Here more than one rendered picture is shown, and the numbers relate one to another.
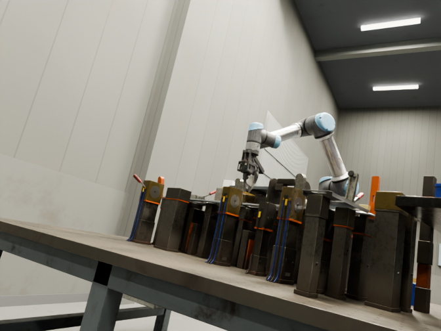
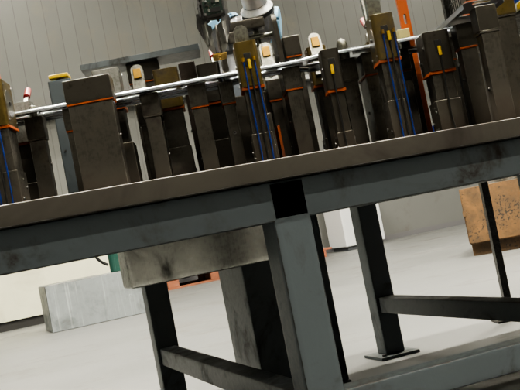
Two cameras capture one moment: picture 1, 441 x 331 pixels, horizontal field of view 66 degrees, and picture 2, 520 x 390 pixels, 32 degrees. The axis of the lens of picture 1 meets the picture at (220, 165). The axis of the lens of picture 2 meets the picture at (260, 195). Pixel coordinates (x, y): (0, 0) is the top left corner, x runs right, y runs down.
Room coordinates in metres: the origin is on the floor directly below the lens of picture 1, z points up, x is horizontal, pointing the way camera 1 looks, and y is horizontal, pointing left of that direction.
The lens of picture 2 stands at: (0.11, 1.70, 0.58)
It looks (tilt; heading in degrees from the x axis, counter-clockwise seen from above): 2 degrees up; 310
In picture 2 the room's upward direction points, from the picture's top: 11 degrees counter-clockwise
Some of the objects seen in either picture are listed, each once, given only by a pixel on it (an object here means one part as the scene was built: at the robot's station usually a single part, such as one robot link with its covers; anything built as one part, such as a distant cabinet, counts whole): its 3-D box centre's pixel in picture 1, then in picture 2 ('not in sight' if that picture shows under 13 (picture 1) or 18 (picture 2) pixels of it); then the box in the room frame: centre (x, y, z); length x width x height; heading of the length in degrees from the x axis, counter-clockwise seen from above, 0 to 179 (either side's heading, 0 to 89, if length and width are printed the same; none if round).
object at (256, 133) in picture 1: (255, 134); not in sight; (1.70, -0.15, 1.38); 0.09 x 0.08 x 0.11; 117
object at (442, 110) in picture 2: (317, 249); (443, 87); (1.18, -0.38, 0.84); 0.12 x 0.07 x 0.28; 133
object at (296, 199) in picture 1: (285, 234); (392, 83); (1.27, -0.29, 0.87); 0.12 x 0.07 x 0.35; 133
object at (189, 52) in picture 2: (256, 190); (141, 61); (2.11, -0.26, 1.16); 0.37 x 0.14 x 0.02; 43
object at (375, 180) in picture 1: (370, 234); (414, 68); (1.41, -0.67, 0.95); 0.03 x 0.01 x 0.50; 43
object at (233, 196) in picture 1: (224, 225); (257, 110); (1.54, -0.07, 0.87); 0.12 x 0.07 x 0.35; 133
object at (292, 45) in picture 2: not in sight; (302, 105); (1.70, -0.48, 0.91); 0.07 x 0.05 x 0.42; 133
